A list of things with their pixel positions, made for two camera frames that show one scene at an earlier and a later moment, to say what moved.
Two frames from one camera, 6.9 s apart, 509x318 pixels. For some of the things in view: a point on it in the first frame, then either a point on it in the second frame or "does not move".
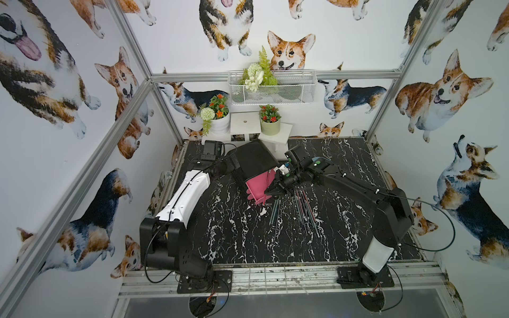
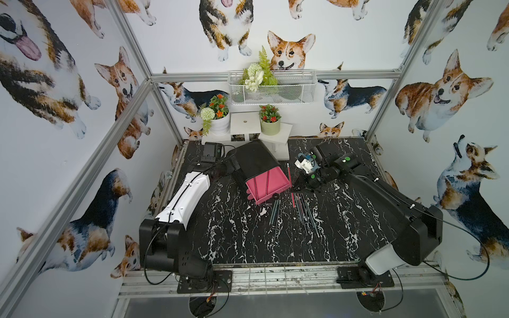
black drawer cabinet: [254, 159] does not move
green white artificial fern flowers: [258, 75] does not move
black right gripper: [280, 184] -> [303, 185]
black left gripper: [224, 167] does not move
